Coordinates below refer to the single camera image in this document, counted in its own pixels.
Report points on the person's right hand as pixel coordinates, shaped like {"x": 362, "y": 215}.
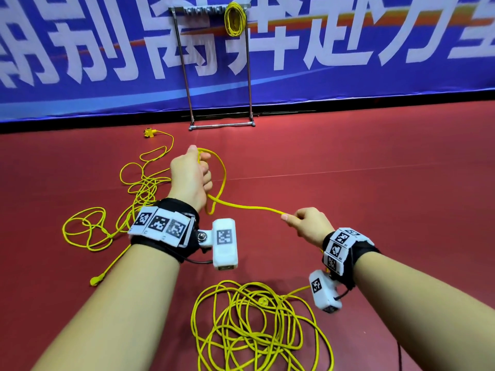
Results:
{"x": 313, "y": 225}

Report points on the person's left hand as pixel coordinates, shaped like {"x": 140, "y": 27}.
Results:
{"x": 189, "y": 177}

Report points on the metal rack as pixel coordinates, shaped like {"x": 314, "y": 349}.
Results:
{"x": 220, "y": 123}

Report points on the person's left forearm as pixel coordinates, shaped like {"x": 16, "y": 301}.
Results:
{"x": 116, "y": 313}

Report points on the person's right forearm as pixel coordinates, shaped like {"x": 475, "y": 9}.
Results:
{"x": 425, "y": 313}

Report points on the black marker wristband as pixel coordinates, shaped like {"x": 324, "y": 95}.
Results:
{"x": 164, "y": 228}
{"x": 348, "y": 255}

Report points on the blue banner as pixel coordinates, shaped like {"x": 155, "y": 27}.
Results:
{"x": 371, "y": 50}

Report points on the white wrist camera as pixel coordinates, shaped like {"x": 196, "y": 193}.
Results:
{"x": 224, "y": 242}
{"x": 323, "y": 289}

